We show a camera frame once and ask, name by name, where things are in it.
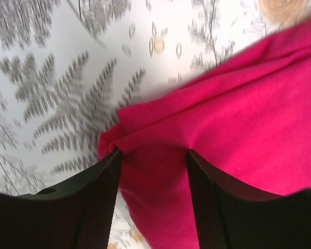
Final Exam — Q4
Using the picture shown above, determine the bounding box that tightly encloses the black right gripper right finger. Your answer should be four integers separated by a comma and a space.
186, 150, 311, 248

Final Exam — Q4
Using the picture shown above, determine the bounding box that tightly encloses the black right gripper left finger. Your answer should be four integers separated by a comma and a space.
0, 150, 122, 248

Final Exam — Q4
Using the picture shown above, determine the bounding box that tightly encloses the magenta t shirt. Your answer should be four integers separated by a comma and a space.
98, 19, 311, 248

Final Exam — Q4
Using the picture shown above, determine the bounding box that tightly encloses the floral patterned table mat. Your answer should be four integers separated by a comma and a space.
0, 1, 311, 248

